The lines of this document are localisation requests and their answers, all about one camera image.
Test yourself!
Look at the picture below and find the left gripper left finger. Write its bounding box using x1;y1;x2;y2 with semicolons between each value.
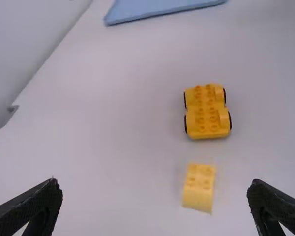
0;178;63;236

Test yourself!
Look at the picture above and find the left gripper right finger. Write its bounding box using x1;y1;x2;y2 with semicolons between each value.
247;178;295;236

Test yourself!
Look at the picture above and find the yellow toy car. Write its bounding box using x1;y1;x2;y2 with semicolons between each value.
183;83;233;141

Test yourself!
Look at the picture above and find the yellow toy brick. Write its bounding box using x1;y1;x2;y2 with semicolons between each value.
181;162;217;215

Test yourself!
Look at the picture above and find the blue mat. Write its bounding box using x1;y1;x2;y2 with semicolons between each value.
103;0;229;27

